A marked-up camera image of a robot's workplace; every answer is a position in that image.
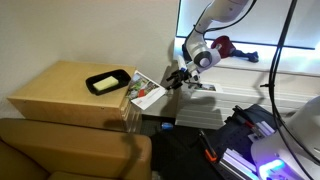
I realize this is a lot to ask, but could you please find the small blue floor object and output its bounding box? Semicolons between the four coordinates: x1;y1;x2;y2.
161;122;174;130

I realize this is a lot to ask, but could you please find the yellow sponge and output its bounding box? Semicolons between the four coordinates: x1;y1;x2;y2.
93;76;119;91

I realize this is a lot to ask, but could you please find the dark blue cloth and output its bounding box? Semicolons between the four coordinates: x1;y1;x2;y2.
231;50;259;63

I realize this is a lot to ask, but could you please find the black plastic tray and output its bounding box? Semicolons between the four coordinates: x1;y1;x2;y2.
85;69;131;95

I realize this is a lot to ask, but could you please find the orange black clamp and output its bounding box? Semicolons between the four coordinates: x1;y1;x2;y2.
199;129;218;163

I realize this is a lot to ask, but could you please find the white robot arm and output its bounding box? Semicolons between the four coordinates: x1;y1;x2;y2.
167;0;319;180

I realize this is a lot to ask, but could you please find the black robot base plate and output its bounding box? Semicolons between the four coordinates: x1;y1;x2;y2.
201;104;276;180

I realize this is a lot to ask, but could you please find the leaflet on radiator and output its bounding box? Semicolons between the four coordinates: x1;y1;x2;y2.
188;83;223;92

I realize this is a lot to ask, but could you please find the maroon baseball cap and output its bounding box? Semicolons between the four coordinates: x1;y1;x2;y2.
211;36;235;58

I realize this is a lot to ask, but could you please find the brown leather sofa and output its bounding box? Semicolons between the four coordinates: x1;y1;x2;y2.
0;119;152;180

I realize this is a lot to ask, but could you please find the colourful picture book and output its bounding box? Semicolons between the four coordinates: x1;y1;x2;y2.
127;70;167;110

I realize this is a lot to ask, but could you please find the white radiator heater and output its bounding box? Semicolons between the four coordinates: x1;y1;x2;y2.
175;77;320;129

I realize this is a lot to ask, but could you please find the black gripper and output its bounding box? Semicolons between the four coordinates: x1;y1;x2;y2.
166;68;198;90

